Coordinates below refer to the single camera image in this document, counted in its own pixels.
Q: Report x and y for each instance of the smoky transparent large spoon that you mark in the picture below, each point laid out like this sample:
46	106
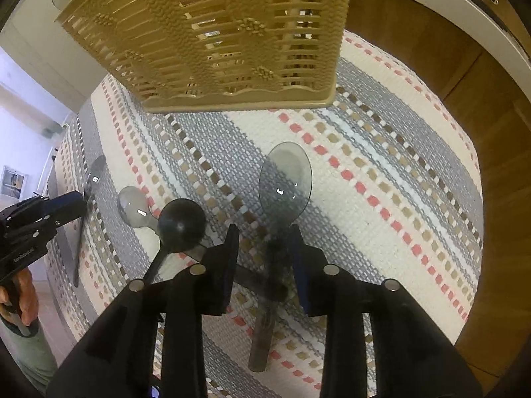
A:
286	174

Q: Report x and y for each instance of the clear plastic spoon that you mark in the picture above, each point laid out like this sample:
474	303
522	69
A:
130	207

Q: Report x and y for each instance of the beige plastic utensil basket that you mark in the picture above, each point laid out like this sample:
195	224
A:
215	37

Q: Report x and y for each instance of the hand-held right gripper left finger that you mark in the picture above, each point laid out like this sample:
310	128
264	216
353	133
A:
226	265

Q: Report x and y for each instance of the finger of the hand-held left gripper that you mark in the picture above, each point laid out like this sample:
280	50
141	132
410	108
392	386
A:
25	209
68	207

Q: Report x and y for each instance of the person's grey-green clothing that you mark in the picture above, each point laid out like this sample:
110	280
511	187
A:
29	360

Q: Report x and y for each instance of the person's left hand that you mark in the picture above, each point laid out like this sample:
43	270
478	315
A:
29	298

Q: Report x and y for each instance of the dark grey plastic spoon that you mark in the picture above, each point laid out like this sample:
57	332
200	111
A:
96	174

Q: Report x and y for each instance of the black plastic spoon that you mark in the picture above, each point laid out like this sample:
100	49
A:
182	224

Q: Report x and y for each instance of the striped woven table cloth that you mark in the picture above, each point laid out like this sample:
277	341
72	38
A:
352	174

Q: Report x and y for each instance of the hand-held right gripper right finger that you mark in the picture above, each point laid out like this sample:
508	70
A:
299	273

